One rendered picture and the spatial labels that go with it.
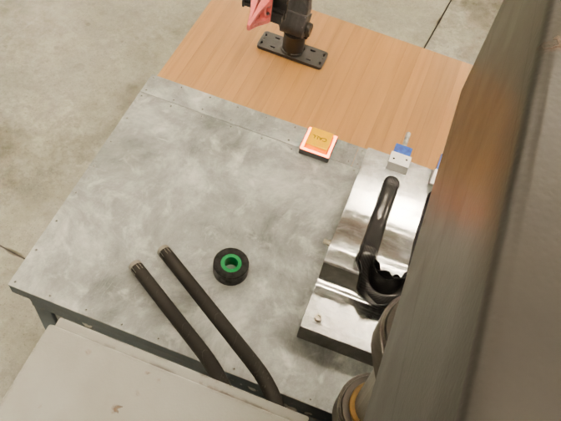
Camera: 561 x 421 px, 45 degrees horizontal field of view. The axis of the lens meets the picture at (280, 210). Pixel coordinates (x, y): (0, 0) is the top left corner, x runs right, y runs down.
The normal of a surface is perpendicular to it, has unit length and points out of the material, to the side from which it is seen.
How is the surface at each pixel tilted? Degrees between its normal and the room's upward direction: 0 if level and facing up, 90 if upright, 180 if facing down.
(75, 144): 0
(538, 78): 45
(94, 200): 0
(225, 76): 0
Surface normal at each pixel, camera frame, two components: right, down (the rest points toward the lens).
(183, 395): 0.10, -0.55
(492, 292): -0.59, -0.63
